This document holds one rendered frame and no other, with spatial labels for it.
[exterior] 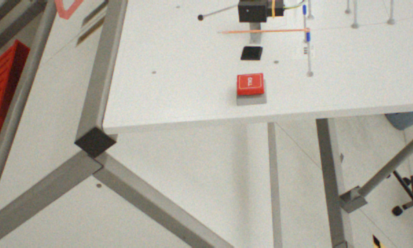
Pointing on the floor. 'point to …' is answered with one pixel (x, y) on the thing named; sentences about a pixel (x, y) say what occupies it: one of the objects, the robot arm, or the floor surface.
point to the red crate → (3, 88)
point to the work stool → (411, 200)
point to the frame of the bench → (178, 222)
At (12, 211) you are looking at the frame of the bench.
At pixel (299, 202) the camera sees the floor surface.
